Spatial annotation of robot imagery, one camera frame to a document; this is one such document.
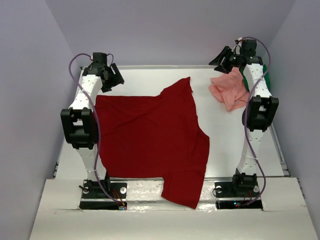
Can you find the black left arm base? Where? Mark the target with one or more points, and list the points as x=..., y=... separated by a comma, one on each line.
x=93, y=197

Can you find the dark red t-shirt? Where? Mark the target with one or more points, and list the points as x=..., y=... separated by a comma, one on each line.
x=156, y=137

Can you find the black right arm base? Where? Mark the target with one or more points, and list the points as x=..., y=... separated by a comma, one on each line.
x=242, y=192

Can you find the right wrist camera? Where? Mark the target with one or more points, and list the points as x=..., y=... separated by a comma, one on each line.
x=245, y=46

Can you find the green t-shirt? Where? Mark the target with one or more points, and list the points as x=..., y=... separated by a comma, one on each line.
x=266, y=78

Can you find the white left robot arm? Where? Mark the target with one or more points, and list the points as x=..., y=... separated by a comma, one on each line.
x=80, y=122

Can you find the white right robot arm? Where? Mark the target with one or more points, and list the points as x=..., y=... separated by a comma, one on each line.
x=257, y=116

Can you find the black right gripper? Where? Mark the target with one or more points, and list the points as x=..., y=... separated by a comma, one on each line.
x=217, y=60

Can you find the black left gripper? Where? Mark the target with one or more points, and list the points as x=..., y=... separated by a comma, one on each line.
x=115, y=78

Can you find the pink t-shirt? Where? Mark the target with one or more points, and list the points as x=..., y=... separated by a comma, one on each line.
x=230, y=90

